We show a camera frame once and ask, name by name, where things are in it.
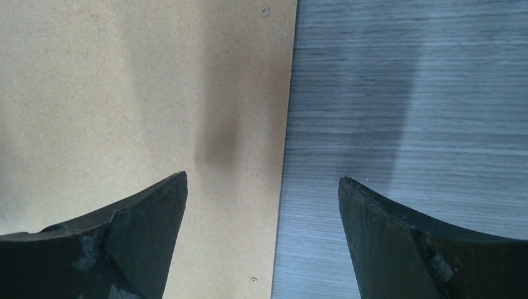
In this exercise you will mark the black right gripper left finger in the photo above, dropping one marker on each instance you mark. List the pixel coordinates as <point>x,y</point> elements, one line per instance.
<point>122,250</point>

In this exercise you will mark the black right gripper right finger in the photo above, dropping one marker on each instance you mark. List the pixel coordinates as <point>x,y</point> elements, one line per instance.
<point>398,252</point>

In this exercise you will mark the brown cardboard backing board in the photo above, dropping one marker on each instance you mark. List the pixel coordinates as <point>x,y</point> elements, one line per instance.
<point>101,99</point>

